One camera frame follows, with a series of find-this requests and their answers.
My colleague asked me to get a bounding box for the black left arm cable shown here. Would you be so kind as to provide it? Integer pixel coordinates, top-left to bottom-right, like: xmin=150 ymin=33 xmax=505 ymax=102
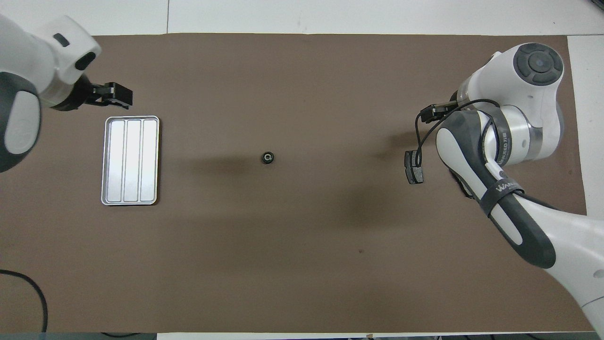
xmin=0 ymin=269 xmax=49 ymax=333

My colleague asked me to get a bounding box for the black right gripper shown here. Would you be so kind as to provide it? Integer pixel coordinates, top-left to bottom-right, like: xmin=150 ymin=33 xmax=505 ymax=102
xmin=420 ymin=92 xmax=465 ymax=124

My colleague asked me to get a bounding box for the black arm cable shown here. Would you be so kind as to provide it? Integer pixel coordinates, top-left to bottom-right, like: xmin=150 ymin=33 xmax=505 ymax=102
xmin=0 ymin=269 xmax=49 ymax=333
xmin=414 ymin=98 xmax=503 ymax=166

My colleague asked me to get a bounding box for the brown table mat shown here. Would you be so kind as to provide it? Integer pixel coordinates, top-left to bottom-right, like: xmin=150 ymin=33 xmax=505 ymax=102
xmin=0 ymin=33 xmax=588 ymax=333

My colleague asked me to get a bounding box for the rectangular dark grey brake pad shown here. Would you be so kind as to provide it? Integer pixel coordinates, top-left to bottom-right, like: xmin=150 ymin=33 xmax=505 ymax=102
xmin=404 ymin=150 xmax=424 ymax=185

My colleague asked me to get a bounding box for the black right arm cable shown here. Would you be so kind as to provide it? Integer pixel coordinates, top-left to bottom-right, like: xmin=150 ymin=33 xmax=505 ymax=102
xmin=414 ymin=98 xmax=503 ymax=166

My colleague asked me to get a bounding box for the silver metal tray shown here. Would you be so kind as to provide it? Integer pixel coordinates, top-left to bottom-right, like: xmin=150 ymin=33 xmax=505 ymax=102
xmin=101 ymin=115 xmax=160 ymax=206

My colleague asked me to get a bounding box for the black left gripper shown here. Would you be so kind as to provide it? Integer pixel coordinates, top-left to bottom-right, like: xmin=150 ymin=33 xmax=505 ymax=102
xmin=50 ymin=76 xmax=134 ymax=111

